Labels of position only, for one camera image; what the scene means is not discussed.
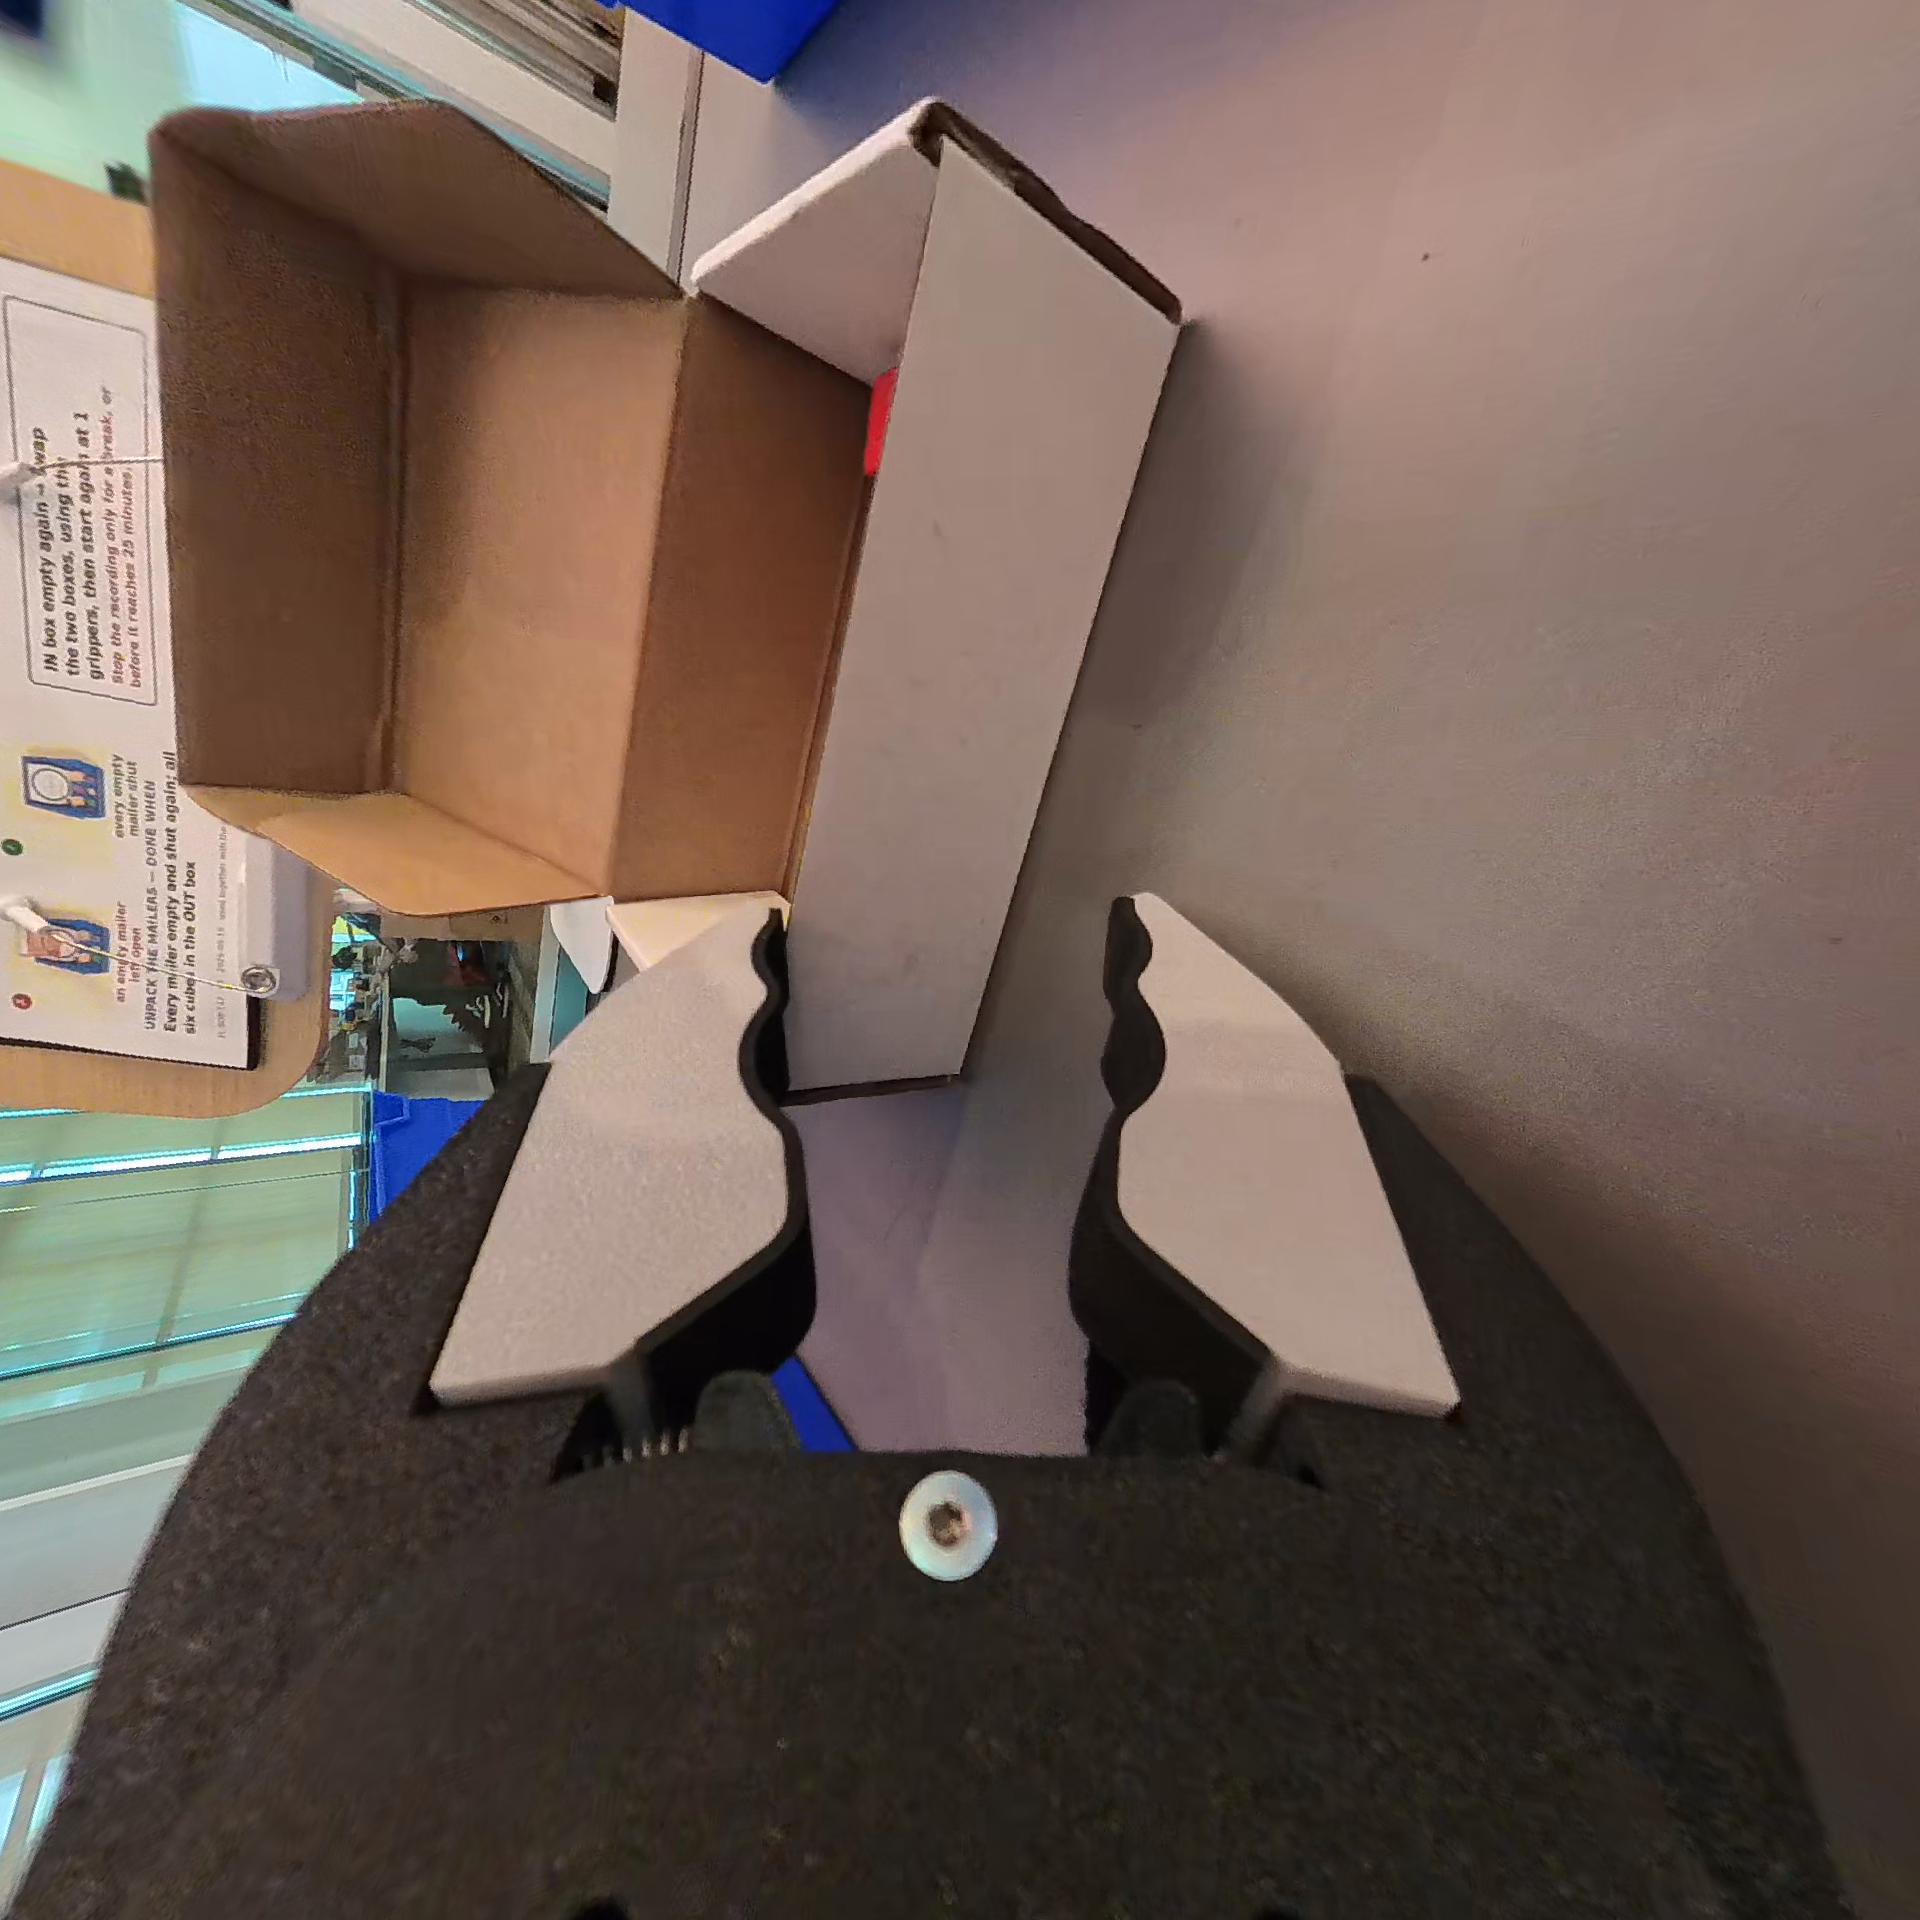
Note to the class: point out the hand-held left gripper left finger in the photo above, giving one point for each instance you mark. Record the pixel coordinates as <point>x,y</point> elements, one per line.
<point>629,1200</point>

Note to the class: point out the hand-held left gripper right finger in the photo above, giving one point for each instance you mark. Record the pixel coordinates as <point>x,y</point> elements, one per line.
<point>1276,1200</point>

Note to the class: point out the white cardboard box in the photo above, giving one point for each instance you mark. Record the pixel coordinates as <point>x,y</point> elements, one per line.
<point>973,600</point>

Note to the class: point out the red cube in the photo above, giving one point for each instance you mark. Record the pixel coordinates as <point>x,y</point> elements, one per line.
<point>883,421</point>

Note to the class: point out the blue plastic bin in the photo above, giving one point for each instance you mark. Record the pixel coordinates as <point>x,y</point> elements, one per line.
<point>421,1125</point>
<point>749,29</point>

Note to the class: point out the instruction sheet on stand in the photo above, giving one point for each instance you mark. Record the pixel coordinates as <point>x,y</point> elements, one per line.
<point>292,1079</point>

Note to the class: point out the printed instruction sheet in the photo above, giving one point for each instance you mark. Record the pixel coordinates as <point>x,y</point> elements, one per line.
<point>105,629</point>

